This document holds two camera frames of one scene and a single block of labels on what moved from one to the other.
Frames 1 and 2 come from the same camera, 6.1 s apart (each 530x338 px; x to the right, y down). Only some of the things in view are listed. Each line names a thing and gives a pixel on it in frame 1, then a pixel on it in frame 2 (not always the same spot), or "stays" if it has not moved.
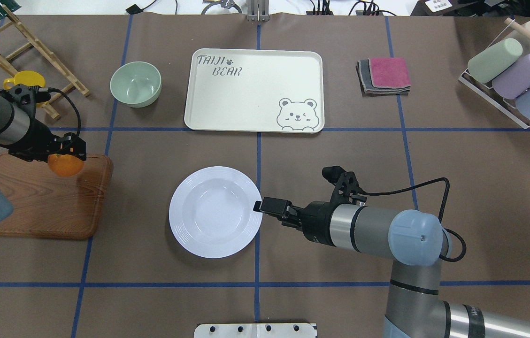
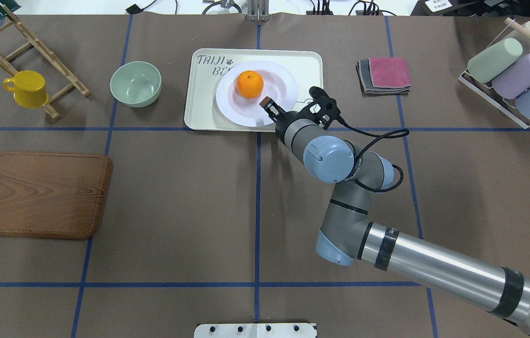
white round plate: [211, 212] to [279, 84]
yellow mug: [28, 78] stays
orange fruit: [65, 165] to [249, 84]
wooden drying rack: [49, 55] stays
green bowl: [135, 84] stays
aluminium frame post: [258, 10] stays
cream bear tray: [255, 90] stays
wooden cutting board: [47, 204] stays
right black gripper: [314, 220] to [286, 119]
